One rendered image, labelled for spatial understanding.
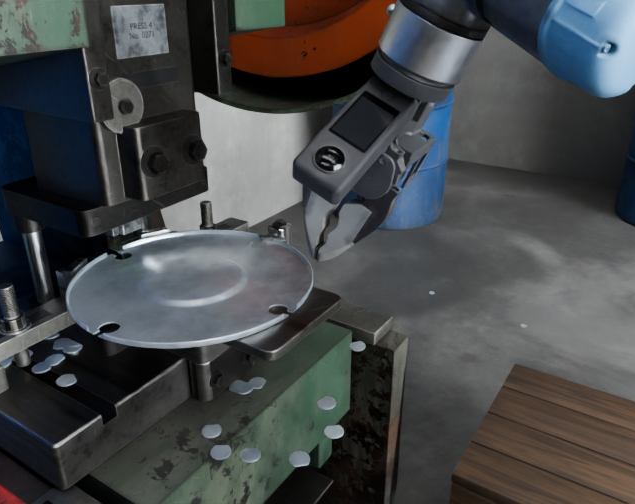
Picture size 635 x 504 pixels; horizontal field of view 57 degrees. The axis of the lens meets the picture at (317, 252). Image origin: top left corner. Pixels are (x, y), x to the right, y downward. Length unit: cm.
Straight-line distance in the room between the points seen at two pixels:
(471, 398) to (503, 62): 254
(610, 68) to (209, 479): 55
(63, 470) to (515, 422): 84
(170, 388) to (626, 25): 58
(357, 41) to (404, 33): 42
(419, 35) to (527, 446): 86
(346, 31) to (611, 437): 86
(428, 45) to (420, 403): 141
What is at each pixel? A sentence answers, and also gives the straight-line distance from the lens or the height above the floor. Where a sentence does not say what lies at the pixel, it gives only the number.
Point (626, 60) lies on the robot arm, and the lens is 41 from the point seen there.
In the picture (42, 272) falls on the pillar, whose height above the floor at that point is 78.
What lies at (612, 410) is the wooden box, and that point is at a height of 35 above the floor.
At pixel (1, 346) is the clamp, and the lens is 73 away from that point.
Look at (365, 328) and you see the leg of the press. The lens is 89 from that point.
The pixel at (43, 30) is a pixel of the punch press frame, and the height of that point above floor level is 108.
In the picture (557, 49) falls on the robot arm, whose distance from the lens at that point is 41.
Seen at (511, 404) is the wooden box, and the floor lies 35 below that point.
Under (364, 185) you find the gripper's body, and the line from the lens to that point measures 53.
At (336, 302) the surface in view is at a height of 78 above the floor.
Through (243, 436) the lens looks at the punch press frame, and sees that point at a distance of 72.
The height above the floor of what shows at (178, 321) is 78.
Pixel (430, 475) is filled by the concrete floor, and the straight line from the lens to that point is 158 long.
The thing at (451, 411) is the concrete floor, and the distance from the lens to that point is 177.
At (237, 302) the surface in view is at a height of 78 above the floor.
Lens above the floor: 112
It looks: 25 degrees down
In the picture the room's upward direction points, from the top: straight up
